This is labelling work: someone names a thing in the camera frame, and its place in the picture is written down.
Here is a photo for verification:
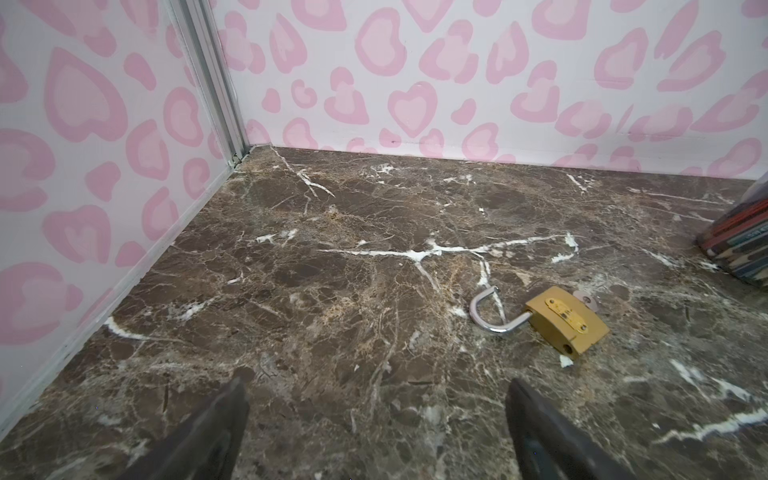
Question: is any brass padlock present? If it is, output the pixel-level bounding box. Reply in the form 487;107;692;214
469;286;610;360

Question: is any aluminium corner post left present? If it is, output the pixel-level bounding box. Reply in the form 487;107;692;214
168;0;251;168

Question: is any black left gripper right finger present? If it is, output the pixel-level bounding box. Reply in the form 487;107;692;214
505;378;635;479

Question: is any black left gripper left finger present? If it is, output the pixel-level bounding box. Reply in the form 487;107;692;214
119;378;250;479

